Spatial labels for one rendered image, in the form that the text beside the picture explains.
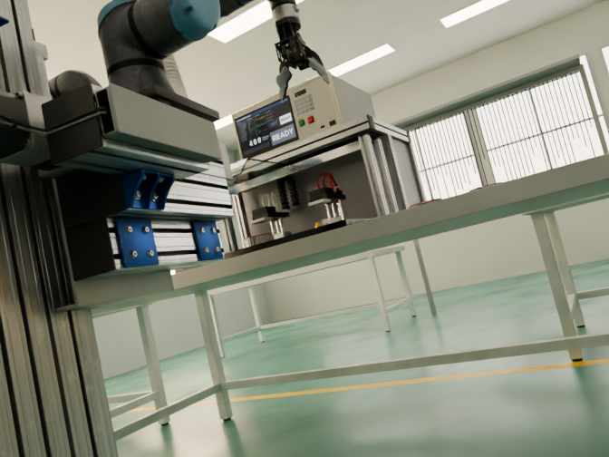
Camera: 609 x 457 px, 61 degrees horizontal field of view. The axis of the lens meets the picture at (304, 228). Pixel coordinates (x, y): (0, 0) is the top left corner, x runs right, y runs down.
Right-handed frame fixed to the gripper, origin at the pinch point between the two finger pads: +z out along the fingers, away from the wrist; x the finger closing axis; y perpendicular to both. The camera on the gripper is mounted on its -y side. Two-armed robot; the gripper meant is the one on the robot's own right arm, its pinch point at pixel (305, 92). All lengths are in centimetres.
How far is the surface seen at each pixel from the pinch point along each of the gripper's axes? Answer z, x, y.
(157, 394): 97, -162, -111
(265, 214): 26, -33, -29
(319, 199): 27.1, -10.8, -22.9
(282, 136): -1.2, -23.2, -35.5
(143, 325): 57, -162, -111
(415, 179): 23, 15, -67
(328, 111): -3.2, -3.3, -32.5
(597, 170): 43, 62, 17
